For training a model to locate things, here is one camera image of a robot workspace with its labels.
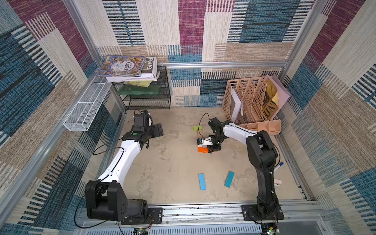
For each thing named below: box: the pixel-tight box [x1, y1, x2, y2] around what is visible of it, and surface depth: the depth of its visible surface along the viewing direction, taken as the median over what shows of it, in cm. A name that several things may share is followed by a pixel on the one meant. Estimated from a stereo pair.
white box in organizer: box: [230, 88, 244, 123], surface depth 101 cm
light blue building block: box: [198, 173, 207, 191], surface depth 87 cm
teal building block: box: [224, 170, 235, 188], surface depth 87 cm
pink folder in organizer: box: [265, 73, 292, 120], surface depth 91 cm
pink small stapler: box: [274, 178, 283, 187], surface depth 83 cm
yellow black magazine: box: [262, 77, 279, 121], surface depth 99 cm
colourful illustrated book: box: [96, 55, 146, 77], surface depth 83 cm
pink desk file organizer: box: [222, 77, 282, 135], surface depth 107 cm
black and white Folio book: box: [105, 56, 160, 83], surface depth 83 cm
